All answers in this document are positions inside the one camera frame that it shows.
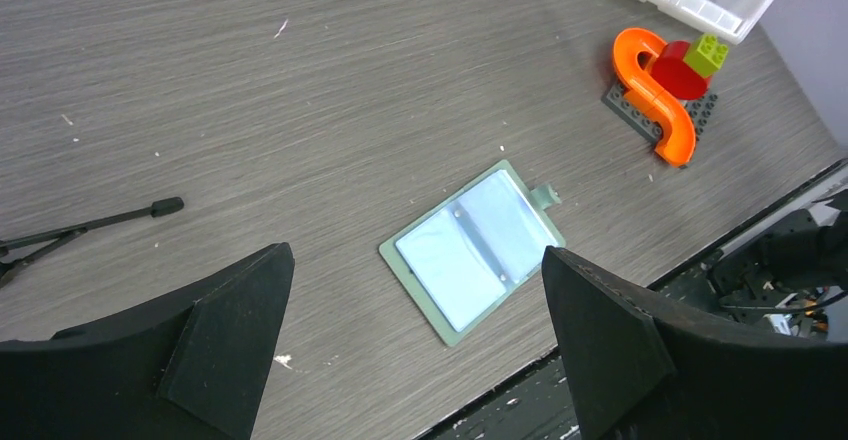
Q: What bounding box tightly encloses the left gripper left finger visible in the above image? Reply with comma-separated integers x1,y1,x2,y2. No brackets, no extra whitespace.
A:
1,243,295,439

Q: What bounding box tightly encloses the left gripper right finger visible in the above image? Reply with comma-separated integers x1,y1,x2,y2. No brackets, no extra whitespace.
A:
541,247,847,439

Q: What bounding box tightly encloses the green leather card holder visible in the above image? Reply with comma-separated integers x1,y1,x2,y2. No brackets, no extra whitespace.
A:
378,159,566,347

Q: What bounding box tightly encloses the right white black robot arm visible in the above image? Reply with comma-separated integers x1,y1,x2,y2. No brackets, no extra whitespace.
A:
706,190,847,340

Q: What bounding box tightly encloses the red toy block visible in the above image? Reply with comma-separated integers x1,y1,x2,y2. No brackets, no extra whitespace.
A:
648,41,711,101

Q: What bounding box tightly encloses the orange curved toy piece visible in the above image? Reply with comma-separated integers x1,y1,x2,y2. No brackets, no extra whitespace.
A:
612,27,697,168

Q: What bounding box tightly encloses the green toy block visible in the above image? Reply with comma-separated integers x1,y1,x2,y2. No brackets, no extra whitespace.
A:
683,34,729,78

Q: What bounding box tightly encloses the microphone with black shock mount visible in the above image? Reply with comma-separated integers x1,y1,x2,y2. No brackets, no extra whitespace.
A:
1,197,185,287

